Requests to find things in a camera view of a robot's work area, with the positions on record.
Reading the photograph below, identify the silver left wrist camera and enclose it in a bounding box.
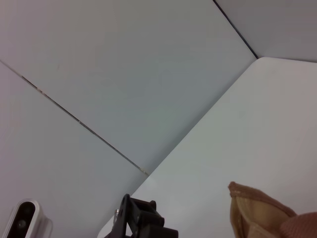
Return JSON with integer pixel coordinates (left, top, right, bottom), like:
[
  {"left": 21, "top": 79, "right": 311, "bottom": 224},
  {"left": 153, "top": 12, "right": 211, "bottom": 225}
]
[{"left": 4, "top": 197, "right": 53, "bottom": 238}]

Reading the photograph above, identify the khaki canvas food bag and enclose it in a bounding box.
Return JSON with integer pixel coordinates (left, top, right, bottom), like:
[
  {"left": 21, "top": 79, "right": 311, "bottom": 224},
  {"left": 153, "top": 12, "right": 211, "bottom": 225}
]
[{"left": 227, "top": 180, "right": 317, "bottom": 238}]

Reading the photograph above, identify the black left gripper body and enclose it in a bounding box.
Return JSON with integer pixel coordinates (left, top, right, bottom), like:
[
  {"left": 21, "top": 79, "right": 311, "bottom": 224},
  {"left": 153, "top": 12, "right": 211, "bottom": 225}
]
[{"left": 104, "top": 193, "right": 131, "bottom": 238}]

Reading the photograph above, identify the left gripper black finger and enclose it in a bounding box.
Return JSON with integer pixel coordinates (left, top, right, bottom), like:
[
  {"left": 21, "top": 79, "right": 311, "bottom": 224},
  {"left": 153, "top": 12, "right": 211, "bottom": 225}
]
[{"left": 125, "top": 197, "right": 179, "bottom": 238}]

